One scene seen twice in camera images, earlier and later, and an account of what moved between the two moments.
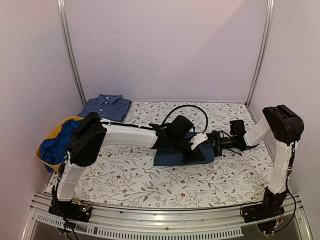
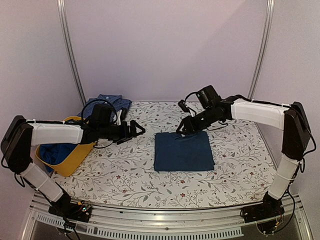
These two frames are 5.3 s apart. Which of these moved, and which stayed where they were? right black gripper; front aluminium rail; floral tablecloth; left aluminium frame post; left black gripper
Moved: left black gripper; right black gripper
Stayed: front aluminium rail; left aluminium frame post; floral tablecloth
